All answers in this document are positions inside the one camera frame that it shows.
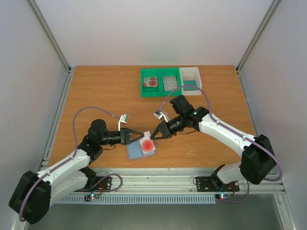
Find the teal card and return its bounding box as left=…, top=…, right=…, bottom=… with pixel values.
left=183, top=80, right=197, bottom=91

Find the left circuit board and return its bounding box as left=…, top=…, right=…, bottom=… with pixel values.
left=83, top=194, right=100, bottom=202

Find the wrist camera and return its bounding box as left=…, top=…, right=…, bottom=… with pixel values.
left=118, top=114, right=129, bottom=131
left=153, top=110, right=170, bottom=122

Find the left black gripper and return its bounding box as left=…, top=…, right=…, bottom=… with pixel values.
left=100, top=128, right=144, bottom=146

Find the card with magnetic stripe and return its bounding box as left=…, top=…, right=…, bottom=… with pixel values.
left=163, top=76, right=177, bottom=92

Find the middle green bin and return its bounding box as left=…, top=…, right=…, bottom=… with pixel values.
left=159, top=68, right=182, bottom=96

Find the circuit board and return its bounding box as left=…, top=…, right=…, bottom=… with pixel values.
left=215, top=193, right=234, bottom=200
left=83, top=194, right=100, bottom=202

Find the red circles card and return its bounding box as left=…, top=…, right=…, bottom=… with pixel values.
left=139, top=131, right=156, bottom=155

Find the aluminium corner post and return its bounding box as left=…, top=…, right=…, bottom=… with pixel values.
left=27, top=0, right=71, bottom=73
left=236, top=0, right=282, bottom=75

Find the right aluminium corner post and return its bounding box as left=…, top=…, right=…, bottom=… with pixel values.
left=236, top=0, right=282, bottom=75

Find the left aluminium corner post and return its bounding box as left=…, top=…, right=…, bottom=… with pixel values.
left=27, top=0, right=71, bottom=73

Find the green bin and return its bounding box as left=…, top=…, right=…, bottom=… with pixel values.
left=140, top=68, right=161, bottom=97
left=159, top=68, right=182, bottom=96

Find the white bin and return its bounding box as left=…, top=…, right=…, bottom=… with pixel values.
left=179, top=67, right=202, bottom=96

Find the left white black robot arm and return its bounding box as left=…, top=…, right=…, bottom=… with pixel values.
left=9, top=119, right=144, bottom=224

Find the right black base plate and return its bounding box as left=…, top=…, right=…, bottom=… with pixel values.
left=193, top=176, right=240, bottom=192

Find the left green bin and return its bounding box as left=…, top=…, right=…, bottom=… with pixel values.
left=140, top=68, right=161, bottom=97

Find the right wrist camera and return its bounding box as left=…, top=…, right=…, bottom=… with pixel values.
left=153, top=110, right=170, bottom=122

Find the grey slotted cable duct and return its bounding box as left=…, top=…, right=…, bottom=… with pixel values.
left=58, top=194, right=216, bottom=205

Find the red patterned card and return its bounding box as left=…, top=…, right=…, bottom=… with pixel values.
left=142, top=77, right=158, bottom=88

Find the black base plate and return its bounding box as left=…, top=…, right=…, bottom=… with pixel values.
left=193, top=176, right=240, bottom=192
left=76, top=176, right=112, bottom=192

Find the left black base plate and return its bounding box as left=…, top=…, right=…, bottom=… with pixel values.
left=76, top=176, right=112, bottom=192

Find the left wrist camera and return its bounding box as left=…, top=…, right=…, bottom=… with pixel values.
left=118, top=114, right=129, bottom=131

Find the right circuit board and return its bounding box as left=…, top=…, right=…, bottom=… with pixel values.
left=215, top=193, right=234, bottom=200

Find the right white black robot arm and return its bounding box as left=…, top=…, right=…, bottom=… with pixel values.
left=150, top=95, right=276, bottom=190

